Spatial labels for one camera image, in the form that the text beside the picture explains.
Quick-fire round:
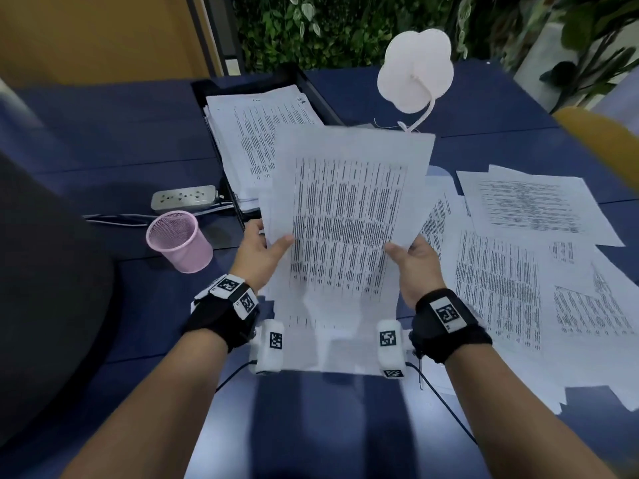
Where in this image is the dark green potted plant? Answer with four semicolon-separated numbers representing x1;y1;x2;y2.
538;0;639;113

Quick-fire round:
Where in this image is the pink mesh cup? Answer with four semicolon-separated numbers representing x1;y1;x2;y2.
145;210;214;274

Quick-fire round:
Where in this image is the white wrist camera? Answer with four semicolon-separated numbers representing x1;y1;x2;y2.
249;319;286;376
377;319;415;380

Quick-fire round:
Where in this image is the black mesh tiered tray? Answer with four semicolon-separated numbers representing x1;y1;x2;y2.
191;64;345;230

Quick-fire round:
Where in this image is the person's left hand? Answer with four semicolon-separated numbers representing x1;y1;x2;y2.
229;219;296;295

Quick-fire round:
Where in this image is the printed paper sheet bundle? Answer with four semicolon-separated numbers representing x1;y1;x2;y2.
204;84;325;213
258;123;436;377

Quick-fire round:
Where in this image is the person's right forearm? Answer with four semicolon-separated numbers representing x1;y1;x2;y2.
444;343;620;479

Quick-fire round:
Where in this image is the green plant wall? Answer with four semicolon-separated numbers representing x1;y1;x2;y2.
234;0;520;73

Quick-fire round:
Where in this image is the white flower-shaped desk lamp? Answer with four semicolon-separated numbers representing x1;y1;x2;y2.
377;28;455;134

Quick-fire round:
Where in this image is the pile of printed papers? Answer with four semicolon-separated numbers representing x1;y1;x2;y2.
419;164;639;414

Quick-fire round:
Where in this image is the black right camera cable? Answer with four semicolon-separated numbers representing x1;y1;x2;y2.
407;363;479;444

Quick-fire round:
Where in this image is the white power strip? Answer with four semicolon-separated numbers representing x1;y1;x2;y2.
150;185;218;213

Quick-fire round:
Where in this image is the black right wristband with markers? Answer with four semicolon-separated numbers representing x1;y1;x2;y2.
409;287;494;365

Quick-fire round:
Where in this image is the white board panel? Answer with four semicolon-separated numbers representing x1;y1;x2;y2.
0;77;49;133

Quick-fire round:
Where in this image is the person's right hand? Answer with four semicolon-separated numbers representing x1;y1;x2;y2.
384;236;447;310

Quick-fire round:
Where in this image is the person's left forearm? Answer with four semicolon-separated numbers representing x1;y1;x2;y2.
59;329;230;479

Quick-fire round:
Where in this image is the black wristband with markers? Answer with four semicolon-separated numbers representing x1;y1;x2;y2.
409;287;494;365
182;273;262;354

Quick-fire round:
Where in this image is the black left wristband with markers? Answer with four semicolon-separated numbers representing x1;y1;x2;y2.
182;273;262;354

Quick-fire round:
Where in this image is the black camera cable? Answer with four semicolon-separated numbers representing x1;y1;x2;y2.
215;360;258;394
407;363;479;444

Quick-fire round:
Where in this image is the large black chair back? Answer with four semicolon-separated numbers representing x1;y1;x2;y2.
0;152;118;444

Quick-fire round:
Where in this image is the power strip cable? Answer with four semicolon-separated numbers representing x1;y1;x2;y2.
82;194;236;228

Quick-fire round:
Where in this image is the dark metal door frame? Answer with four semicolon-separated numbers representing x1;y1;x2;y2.
187;0;248;78

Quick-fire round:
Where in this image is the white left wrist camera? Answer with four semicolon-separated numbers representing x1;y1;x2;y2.
249;319;286;376

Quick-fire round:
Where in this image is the white column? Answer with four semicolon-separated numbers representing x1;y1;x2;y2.
514;22;639;113

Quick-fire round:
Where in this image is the black left camera cable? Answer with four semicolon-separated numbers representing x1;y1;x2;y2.
215;360;258;394

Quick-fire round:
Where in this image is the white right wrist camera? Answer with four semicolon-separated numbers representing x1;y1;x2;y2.
377;319;415;380

